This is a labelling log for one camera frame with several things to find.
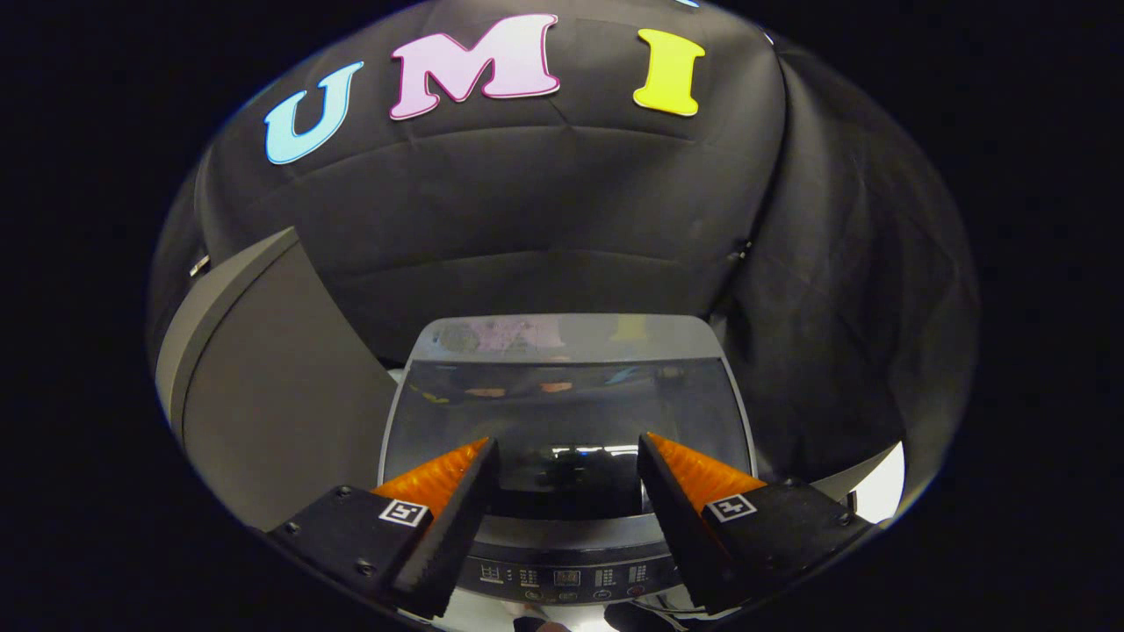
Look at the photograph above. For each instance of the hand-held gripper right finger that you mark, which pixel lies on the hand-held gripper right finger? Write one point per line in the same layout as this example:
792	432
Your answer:
680	527

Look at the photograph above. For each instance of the grey washing machine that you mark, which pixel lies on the grey washing machine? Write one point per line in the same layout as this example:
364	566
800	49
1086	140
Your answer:
562	338

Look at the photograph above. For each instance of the silver metal clip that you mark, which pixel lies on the silver metal clip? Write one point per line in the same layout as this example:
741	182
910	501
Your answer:
199	264

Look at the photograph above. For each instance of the dark glass washing machine lid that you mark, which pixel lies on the dark glass washing machine lid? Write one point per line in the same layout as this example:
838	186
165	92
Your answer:
562	412

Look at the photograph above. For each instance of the white board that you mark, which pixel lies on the white board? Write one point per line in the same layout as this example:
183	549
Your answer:
880	487

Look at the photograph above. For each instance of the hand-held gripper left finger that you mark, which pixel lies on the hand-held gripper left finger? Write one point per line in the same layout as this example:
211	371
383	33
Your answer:
452	535

